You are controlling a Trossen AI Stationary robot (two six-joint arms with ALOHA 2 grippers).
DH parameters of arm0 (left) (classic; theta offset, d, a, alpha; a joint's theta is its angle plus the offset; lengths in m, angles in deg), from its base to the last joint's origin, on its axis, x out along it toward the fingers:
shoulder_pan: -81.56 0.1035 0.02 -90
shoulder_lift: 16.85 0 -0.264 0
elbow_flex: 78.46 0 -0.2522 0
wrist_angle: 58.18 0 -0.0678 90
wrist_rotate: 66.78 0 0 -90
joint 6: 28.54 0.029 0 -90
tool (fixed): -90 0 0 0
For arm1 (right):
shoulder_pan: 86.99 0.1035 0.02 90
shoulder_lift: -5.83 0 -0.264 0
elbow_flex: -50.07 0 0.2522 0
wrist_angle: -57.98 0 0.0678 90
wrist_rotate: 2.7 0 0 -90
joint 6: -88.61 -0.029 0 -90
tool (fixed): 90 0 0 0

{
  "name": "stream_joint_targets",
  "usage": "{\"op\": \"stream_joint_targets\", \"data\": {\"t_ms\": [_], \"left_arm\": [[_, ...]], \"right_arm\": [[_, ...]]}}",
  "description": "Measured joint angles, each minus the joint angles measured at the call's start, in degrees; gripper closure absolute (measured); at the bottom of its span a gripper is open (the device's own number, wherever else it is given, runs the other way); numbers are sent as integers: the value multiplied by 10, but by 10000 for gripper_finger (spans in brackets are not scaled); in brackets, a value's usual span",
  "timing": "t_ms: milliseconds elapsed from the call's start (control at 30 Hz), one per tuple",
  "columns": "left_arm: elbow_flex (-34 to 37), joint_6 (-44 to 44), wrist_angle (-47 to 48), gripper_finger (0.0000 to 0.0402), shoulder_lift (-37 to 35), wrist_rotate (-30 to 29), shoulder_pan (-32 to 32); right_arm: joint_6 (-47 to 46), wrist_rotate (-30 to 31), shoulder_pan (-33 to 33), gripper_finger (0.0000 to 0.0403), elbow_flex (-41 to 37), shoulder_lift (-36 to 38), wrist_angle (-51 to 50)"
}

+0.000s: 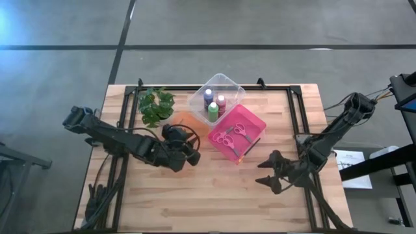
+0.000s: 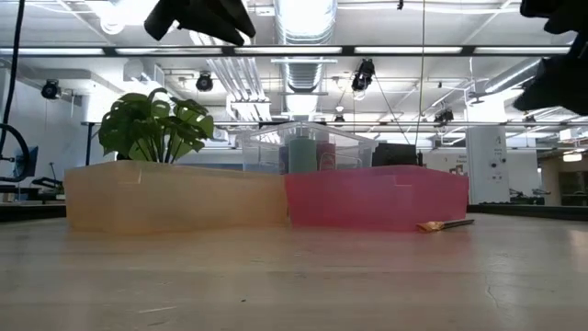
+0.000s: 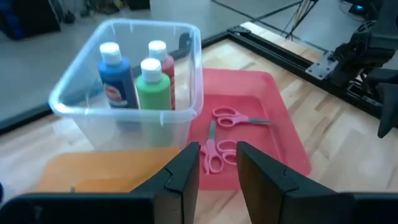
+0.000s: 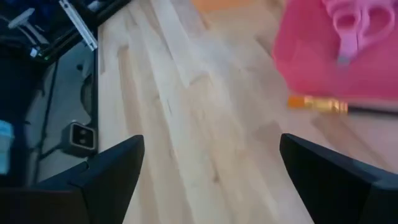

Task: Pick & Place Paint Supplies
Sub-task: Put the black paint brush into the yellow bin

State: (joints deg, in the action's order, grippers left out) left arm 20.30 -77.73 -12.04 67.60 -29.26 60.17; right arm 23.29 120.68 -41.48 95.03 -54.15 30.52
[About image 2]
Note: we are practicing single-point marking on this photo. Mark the green plant white pot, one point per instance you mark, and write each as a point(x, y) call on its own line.
point(138, 124)

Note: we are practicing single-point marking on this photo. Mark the black box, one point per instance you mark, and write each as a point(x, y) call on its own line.
point(395, 155)

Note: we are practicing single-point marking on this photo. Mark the green paint bottle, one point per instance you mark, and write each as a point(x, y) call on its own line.
point(302, 156)

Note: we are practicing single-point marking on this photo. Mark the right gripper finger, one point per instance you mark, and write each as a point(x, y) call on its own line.
point(560, 76)
point(569, 103)

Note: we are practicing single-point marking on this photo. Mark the pink paint bottle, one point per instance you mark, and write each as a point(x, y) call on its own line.
point(326, 157)

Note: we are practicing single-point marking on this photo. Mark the pink plastic bin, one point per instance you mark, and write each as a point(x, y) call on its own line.
point(376, 197)

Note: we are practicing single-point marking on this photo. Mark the black ceiling spotlight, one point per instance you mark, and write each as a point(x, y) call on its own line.
point(363, 73)
point(49, 89)
point(204, 83)
point(443, 116)

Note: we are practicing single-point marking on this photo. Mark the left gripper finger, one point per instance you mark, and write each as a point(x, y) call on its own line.
point(222, 30)
point(234, 16)

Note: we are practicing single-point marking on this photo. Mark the clear plastic bin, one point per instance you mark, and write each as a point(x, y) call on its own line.
point(349, 147)

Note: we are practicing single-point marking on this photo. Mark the computer monitor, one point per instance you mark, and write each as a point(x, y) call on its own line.
point(31, 161)

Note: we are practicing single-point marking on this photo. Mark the white pillar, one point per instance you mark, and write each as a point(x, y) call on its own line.
point(487, 156)

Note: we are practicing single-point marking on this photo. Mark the blue paint bottle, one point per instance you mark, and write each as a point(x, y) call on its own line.
point(283, 161)

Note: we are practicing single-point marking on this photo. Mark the black paintbrush gold ferrule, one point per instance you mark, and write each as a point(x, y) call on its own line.
point(441, 225)

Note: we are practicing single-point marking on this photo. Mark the silver spiral ceiling duct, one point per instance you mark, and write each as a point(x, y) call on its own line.
point(303, 27)

